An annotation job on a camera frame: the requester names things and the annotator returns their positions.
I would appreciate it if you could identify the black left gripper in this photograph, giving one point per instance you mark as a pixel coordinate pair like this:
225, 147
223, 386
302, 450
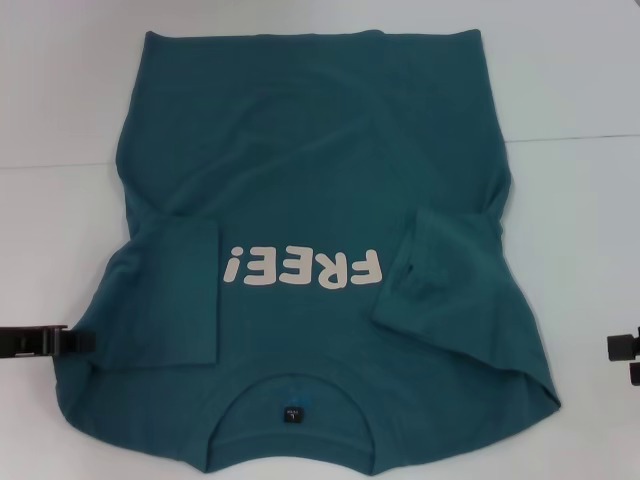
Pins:
25, 341

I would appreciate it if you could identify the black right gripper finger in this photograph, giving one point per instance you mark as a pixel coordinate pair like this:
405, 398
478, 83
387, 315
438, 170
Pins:
635, 375
622, 346

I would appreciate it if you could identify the blue shirt with FREE print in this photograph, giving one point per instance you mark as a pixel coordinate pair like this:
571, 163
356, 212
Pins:
310, 150

